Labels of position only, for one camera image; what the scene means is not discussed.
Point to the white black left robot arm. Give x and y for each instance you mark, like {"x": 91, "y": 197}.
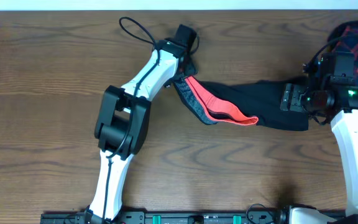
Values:
{"x": 123, "y": 121}

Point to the black mounting rail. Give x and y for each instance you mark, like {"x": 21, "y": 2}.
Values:
{"x": 142, "y": 217}

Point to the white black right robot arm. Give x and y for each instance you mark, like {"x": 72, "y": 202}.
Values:
{"x": 336, "y": 101}

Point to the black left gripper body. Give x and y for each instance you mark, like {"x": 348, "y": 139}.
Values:
{"x": 189, "y": 68}

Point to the black leggings red waistband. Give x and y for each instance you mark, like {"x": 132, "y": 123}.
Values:
{"x": 244, "y": 105}

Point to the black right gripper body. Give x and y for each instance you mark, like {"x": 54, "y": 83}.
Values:
{"x": 311, "y": 102}

